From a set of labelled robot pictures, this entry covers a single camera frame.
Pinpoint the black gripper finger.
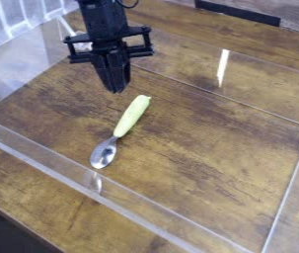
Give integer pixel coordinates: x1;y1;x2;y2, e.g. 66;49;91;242
110;50;131;93
91;54;114;92

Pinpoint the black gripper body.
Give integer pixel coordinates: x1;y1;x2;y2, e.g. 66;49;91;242
63;0;154;63

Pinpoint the green handled metal spoon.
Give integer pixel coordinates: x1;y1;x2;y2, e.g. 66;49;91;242
90;95;150;169

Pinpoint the black bar on table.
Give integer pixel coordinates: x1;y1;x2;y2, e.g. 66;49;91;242
194;0;281;27

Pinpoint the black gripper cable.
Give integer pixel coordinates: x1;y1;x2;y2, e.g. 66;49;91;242
114;0;142;10

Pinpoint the clear acrylic tray enclosure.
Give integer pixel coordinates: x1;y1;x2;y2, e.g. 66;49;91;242
0;19;299;253

